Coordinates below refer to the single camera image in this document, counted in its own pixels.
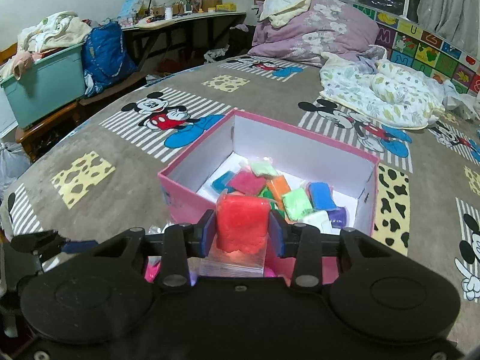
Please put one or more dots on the blue bag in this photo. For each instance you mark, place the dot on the blue bag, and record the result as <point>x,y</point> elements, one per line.
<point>104,58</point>

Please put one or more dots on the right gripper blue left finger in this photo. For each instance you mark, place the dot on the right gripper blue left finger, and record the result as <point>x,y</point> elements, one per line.
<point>182,241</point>

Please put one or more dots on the pink clay packet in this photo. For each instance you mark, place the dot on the pink clay packet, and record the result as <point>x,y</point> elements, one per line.
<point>247,183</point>

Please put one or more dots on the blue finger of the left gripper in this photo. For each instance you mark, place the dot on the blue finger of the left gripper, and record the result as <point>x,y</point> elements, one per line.
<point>78,247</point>

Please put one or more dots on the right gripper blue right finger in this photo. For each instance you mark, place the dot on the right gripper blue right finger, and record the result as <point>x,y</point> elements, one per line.
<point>298,240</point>

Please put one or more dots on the orange clay packet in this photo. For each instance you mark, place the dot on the orange clay packet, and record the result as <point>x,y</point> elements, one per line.
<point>278,187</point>

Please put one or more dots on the purple floral duvet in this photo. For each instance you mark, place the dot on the purple floral duvet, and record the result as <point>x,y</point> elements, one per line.
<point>328,26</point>

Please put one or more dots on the white leaf-print blanket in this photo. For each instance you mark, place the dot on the white leaf-print blanket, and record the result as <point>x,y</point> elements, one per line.
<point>383,91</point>

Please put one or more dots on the colourful alphabet foam mat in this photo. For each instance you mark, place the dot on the colourful alphabet foam mat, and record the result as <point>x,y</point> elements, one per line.
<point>410,45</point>

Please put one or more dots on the light green clay packet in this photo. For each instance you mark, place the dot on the light green clay packet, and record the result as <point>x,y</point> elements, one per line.
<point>263,169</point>

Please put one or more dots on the red clay packet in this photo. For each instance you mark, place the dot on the red clay packet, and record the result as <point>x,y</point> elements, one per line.
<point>241,223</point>

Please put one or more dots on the Mickey Mouse bed sheet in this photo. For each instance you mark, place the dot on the Mickey Mouse bed sheet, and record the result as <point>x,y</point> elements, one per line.
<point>103,179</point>

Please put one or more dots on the grey curtain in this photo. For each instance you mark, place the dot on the grey curtain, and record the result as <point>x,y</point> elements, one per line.
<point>456,21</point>

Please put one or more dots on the pink cardboard box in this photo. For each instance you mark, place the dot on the pink cardboard box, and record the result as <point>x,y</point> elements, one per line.
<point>249,154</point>

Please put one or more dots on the teal storage bin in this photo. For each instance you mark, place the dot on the teal storage bin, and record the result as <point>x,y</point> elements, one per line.
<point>51,83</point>

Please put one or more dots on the dark desk with clutter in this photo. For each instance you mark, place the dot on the dark desk with clutter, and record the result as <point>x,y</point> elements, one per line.
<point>193,34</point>

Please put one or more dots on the blue clay packet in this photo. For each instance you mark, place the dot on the blue clay packet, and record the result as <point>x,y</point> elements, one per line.
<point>321,196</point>

